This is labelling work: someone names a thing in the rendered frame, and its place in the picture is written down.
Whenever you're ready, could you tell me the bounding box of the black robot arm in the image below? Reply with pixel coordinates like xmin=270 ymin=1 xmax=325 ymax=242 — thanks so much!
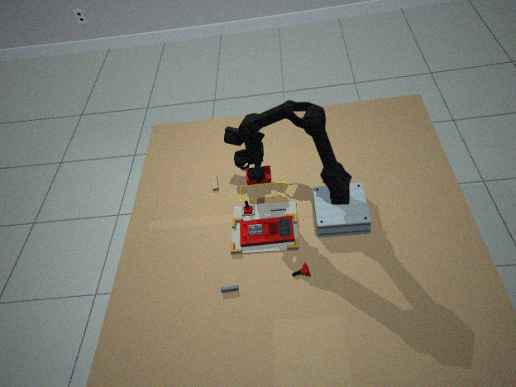
xmin=224 ymin=101 xmax=351 ymax=204

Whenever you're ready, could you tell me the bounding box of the tan rectangular block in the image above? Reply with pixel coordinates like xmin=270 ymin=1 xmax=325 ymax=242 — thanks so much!
xmin=211 ymin=175 xmax=218 ymax=191

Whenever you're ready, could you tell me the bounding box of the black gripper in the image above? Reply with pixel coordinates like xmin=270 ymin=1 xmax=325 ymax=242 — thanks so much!
xmin=246 ymin=142 xmax=265 ymax=183

